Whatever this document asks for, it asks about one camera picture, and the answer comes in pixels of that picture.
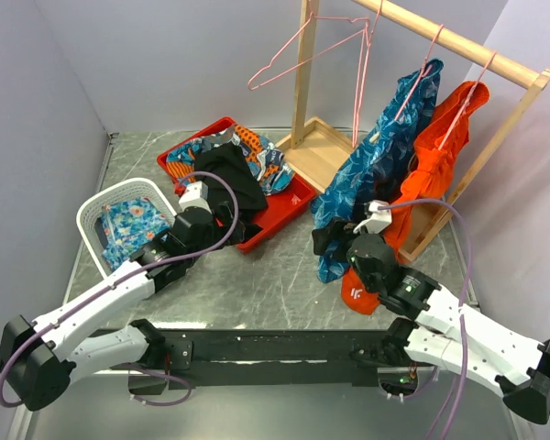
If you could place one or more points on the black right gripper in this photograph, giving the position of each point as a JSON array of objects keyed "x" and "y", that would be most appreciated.
[{"x": 337, "y": 229}]

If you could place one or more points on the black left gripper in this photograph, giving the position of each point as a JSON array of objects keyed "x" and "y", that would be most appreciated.
[{"x": 226, "y": 214}]

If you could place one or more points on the black shorts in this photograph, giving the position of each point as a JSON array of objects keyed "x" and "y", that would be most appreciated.
[{"x": 228, "y": 163}]

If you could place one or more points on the pink wire hanger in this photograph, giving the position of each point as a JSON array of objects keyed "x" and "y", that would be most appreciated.
[
  {"x": 306, "y": 34},
  {"x": 362, "y": 71}
]

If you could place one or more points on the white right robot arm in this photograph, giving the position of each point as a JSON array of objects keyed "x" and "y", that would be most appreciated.
[{"x": 433, "y": 328}]

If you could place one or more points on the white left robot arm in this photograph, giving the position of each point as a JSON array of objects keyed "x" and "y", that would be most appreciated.
[{"x": 42, "y": 358}]

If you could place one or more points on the blue floral shorts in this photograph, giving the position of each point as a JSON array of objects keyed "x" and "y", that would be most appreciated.
[{"x": 128, "y": 226}]

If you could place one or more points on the blue leaf print shorts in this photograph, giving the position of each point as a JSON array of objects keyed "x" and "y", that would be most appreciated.
[{"x": 377, "y": 167}]

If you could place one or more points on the orange blue patterned shorts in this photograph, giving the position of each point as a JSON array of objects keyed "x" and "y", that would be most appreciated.
[{"x": 265, "y": 161}]

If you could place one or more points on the pink hanger under blue shorts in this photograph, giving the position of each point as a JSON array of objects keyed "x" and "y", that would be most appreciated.
[{"x": 421, "y": 73}]

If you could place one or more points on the pink hanger under orange shorts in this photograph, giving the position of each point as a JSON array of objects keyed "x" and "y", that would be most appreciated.
[{"x": 465, "y": 103}]

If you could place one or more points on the wooden clothes rack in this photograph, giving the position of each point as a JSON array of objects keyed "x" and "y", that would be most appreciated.
[{"x": 316, "y": 150}]

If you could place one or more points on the white plastic basket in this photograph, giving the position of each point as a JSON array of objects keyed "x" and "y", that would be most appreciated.
[{"x": 123, "y": 191}]

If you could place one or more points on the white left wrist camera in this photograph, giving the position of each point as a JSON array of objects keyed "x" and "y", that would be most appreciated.
[{"x": 195, "y": 196}]

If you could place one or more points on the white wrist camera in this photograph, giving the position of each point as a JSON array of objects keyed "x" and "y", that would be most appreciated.
[
  {"x": 195, "y": 196},
  {"x": 378, "y": 217}
]

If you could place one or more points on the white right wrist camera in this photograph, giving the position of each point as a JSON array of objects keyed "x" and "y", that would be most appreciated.
[{"x": 378, "y": 217}]

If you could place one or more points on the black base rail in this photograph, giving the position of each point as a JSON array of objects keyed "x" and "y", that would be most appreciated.
[{"x": 210, "y": 357}]

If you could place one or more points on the empty pink wire hanger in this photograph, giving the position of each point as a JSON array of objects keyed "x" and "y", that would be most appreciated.
[{"x": 306, "y": 34}]

